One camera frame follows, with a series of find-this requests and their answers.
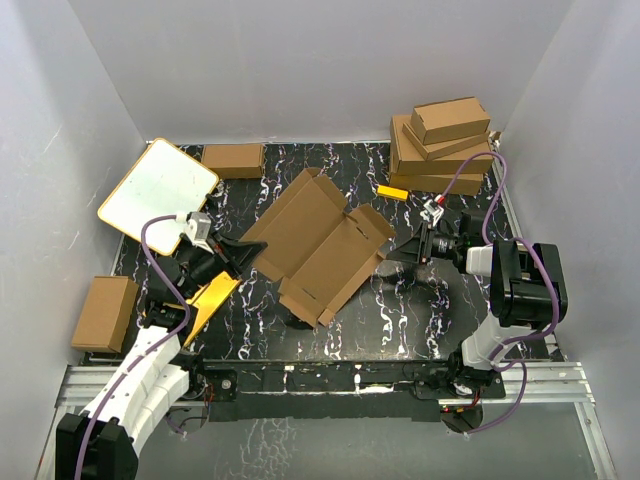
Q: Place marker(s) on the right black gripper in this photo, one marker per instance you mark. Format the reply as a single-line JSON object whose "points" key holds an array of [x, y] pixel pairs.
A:
{"points": [[416, 250]]}

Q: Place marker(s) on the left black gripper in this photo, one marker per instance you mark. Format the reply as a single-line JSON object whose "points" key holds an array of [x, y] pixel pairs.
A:
{"points": [[242, 254]]}

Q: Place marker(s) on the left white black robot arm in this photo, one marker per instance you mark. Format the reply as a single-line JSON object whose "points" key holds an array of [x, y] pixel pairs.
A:
{"points": [[105, 440]]}

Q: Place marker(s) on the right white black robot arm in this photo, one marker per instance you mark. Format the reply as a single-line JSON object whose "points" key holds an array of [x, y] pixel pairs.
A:
{"points": [[527, 295]]}

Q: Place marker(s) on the large stacked cardboard box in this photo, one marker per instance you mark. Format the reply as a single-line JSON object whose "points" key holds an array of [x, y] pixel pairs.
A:
{"points": [[405, 159]]}

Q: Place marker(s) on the top small stacked cardboard box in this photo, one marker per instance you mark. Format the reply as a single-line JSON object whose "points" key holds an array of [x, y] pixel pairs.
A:
{"points": [[449, 120]]}

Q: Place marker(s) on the yellow card with black drawing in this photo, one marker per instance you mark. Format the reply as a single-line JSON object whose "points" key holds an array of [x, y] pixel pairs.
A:
{"points": [[210, 300]]}

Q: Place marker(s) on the small yellow block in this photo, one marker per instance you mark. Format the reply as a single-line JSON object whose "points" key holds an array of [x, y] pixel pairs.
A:
{"points": [[392, 193]]}

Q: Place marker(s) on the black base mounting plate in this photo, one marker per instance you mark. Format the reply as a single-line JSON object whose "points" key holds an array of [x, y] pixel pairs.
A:
{"points": [[419, 390]]}

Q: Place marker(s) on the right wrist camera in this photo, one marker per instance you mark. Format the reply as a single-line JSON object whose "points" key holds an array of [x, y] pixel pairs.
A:
{"points": [[433, 211]]}

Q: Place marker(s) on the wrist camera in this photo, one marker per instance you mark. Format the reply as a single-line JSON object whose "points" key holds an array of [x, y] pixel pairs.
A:
{"points": [[433, 211], [197, 230]]}

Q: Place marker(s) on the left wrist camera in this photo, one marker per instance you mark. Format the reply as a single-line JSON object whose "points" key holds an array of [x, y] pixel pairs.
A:
{"points": [[197, 230]]}

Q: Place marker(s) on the white board with wooden frame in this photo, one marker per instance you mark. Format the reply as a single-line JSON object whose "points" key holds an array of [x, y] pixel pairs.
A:
{"points": [[163, 181]]}

